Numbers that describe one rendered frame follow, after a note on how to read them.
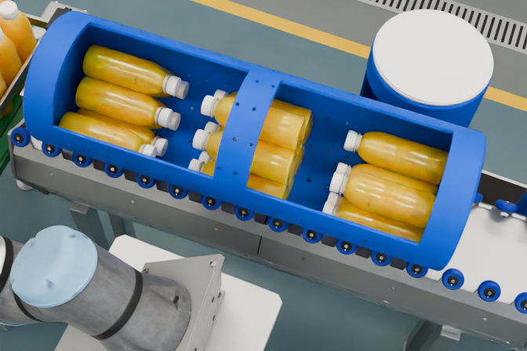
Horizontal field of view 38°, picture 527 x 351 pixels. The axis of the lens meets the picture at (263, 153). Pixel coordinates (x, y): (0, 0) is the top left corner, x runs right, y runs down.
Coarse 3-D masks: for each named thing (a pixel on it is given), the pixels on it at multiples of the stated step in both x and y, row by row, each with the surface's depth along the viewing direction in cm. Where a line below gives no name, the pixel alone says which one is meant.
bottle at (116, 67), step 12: (96, 48) 158; (108, 48) 160; (84, 60) 158; (96, 60) 157; (108, 60) 157; (120, 60) 157; (132, 60) 157; (144, 60) 158; (84, 72) 159; (96, 72) 158; (108, 72) 157; (120, 72) 157; (132, 72) 156; (144, 72) 156; (156, 72) 156; (120, 84) 158; (132, 84) 157; (144, 84) 156; (156, 84) 156
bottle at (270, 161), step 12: (216, 132) 150; (204, 144) 150; (216, 144) 148; (252, 144) 147; (264, 144) 148; (216, 156) 149; (264, 156) 146; (276, 156) 146; (288, 156) 146; (252, 168) 148; (264, 168) 147; (276, 168) 146; (288, 168) 146; (276, 180) 148; (288, 180) 149
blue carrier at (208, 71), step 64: (64, 64) 159; (192, 64) 164; (64, 128) 150; (192, 128) 170; (256, 128) 140; (320, 128) 165; (384, 128) 160; (448, 128) 143; (256, 192) 144; (320, 192) 164; (448, 192) 135; (448, 256) 139
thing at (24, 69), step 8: (32, 56) 177; (24, 64) 175; (24, 72) 176; (16, 80) 173; (8, 88) 172; (16, 88) 174; (8, 96) 171; (0, 104) 169; (8, 104) 173; (0, 112) 170
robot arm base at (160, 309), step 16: (144, 288) 111; (160, 288) 113; (176, 288) 115; (144, 304) 110; (160, 304) 111; (176, 304) 113; (128, 320) 108; (144, 320) 109; (160, 320) 110; (176, 320) 111; (96, 336) 109; (112, 336) 109; (128, 336) 109; (144, 336) 109; (160, 336) 110; (176, 336) 111
